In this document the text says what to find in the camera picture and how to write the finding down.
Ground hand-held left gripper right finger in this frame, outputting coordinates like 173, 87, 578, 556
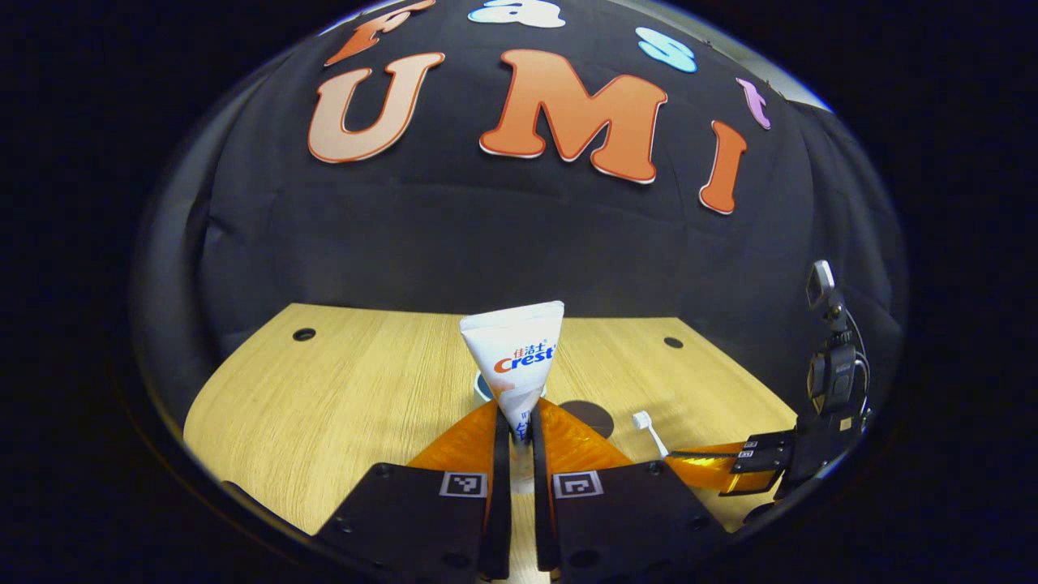
531, 397, 731, 582

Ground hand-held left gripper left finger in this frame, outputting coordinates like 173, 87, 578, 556
312, 399, 513, 582

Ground dark brown round coaster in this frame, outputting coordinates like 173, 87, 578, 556
560, 400, 616, 441

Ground white toothbrush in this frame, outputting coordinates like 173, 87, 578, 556
632, 410, 671, 459

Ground pale blue cup wooden handle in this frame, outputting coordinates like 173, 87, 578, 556
474, 371, 549, 406

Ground white toothpaste tube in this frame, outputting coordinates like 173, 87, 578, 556
459, 301, 566, 494

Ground wooden desktop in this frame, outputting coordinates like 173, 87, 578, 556
183, 303, 800, 584

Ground black backdrop cloth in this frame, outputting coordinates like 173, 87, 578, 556
199, 0, 820, 406

